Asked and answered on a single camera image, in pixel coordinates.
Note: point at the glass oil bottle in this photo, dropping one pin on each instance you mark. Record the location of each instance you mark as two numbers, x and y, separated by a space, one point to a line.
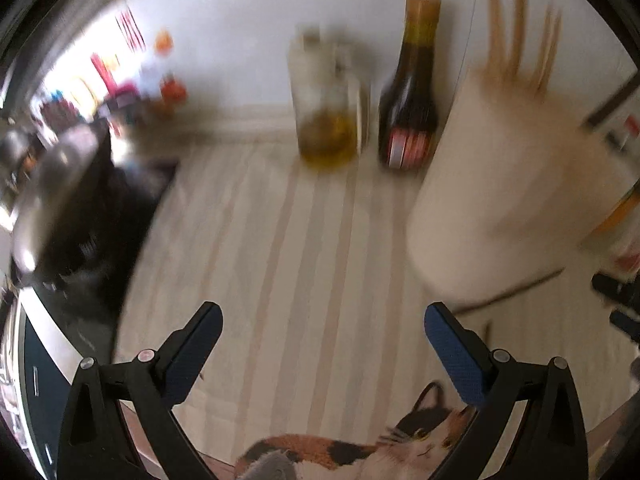
327 110

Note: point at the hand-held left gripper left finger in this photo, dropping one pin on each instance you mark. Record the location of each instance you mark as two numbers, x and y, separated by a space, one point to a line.
195 355

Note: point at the black stove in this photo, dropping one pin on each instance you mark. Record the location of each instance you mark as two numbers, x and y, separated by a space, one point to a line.
100 240

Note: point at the clear bottle orange cap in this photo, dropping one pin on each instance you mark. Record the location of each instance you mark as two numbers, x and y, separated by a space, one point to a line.
155 65

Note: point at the calico cat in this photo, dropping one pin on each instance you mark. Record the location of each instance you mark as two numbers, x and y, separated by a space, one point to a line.
320 452

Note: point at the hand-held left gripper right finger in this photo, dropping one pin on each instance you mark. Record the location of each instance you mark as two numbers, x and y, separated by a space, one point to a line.
455 355

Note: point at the steel pot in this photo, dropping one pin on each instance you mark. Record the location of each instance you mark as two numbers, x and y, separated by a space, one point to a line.
50 195

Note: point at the red sauce bottle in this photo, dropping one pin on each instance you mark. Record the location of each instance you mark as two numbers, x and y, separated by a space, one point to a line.
173 94

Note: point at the red white striped cloth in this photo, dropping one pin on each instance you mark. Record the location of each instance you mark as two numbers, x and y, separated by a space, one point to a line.
129 29

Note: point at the dark soy sauce bottle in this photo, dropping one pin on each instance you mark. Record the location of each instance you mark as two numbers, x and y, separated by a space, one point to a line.
409 100

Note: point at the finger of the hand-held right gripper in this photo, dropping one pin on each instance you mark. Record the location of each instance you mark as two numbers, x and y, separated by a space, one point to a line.
617 287
627 325

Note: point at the white utensil container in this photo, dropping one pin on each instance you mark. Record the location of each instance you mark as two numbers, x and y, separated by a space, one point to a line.
505 185

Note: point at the light wooden chopstick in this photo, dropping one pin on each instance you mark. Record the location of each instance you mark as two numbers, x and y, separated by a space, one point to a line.
546 50
556 45

